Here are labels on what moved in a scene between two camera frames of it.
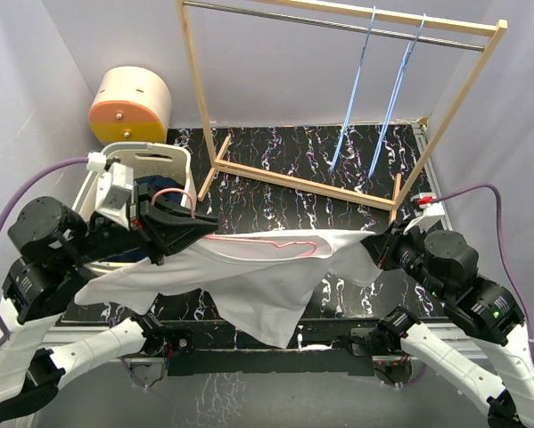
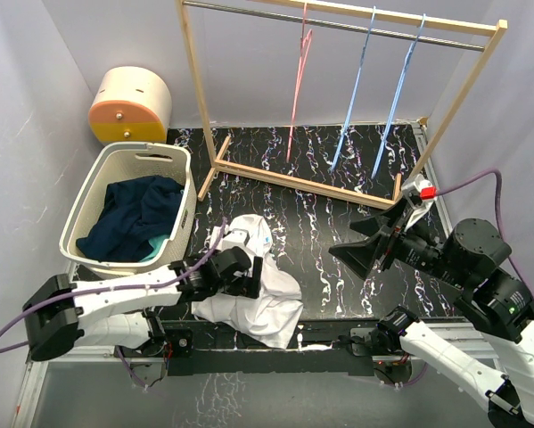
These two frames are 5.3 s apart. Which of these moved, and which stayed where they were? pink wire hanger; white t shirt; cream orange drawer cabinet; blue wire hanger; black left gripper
Moved: white t shirt; pink wire hanger; black left gripper
Stayed: cream orange drawer cabinet; blue wire hanger
